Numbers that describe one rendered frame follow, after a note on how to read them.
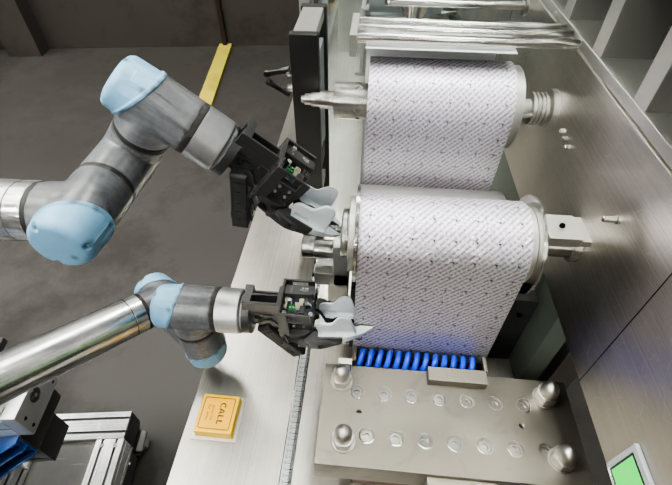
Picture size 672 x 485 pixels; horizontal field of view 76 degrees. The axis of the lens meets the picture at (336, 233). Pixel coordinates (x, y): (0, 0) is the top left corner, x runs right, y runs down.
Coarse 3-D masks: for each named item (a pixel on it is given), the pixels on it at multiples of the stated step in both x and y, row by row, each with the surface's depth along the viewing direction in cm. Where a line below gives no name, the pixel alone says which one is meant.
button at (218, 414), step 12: (204, 396) 81; (216, 396) 81; (228, 396) 81; (204, 408) 79; (216, 408) 79; (228, 408) 79; (204, 420) 78; (216, 420) 78; (228, 420) 78; (204, 432) 77; (216, 432) 76; (228, 432) 76
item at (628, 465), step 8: (632, 456) 47; (624, 464) 48; (632, 464) 47; (616, 472) 50; (624, 472) 48; (632, 472) 47; (616, 480) 49; (624, 480) 48; (632, 480) 47; (640, 480) 45
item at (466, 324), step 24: (360, 288) 65; (384, 288) 64; (408, 288) 64; (360, 312) 69; (384, 312) 68; (408, 312) 68; (432, 312) 67; (456, 312) 67; (480, 312) 66; (504, 312) 66; (360, 336) 74; (384, 336) 73; (408, 336) 73; (432, 336) 72; (456, 336) 72; (480, 336) 71
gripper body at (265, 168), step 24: (240, 144) 56; (264, 144) 57; (288, 144) 61; (216, 168) 57; (240, 168) 59; (264, 168) 59; (288, 168) 58; (312, 168) 61; (264, 192) 59; (288, 192) 60
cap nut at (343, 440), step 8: (344, 424) 63; (336, 432) 62; (344, 432) 62; (352, 432) 64; (336, 440) 63; (344, 440) 62; (352, 440) 63; (336, 448) 64; (344, 448) 63; (352, 448) 64
